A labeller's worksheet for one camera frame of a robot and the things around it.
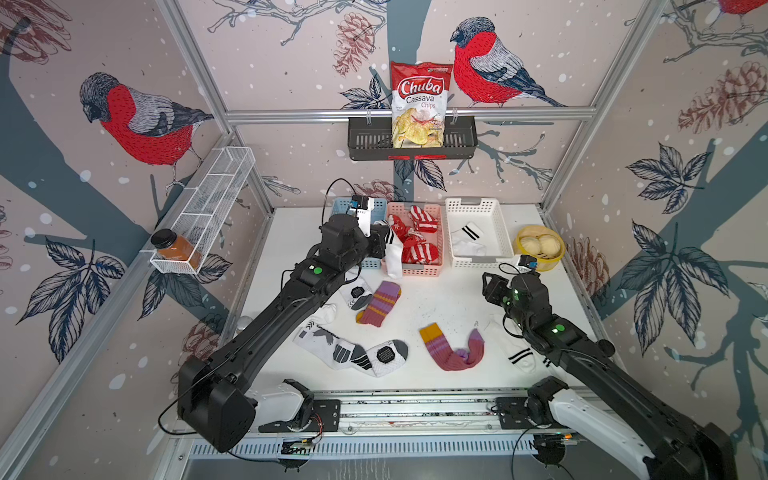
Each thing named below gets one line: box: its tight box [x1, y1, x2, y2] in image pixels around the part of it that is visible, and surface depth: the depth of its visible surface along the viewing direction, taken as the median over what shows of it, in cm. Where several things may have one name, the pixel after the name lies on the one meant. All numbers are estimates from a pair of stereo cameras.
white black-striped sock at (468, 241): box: [451, 221, 486, 256], surface depth 112 cm
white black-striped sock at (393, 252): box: [376, 220, 403, 279], surface depth 87 cm
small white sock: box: [308, 303, 337, 325], surface depth 91 cm
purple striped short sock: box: [356, 280, 402, 328], surface depth 94 cm
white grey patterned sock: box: [294, 322, 409, 378], surface depth 85 cm
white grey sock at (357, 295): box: [339, 280, 373, 311], surface depth 96 cm
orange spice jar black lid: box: [150, 228, 202, 269], surface depth 62 cm
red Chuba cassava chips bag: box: [390, 61, 453, 149], surface depth 87 cm
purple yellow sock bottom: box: [419, 323, 485, 371], surface depth 85 cm
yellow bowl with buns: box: [513, 225, 566, 272], surface depth 103 cm
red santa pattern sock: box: [402, 234, 439, 264], surface depth 106 cm
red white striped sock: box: [408, 205, 439, 233], surface depth 113 cm
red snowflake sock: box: [388, 214, 415, 245], surface depth 112 cm
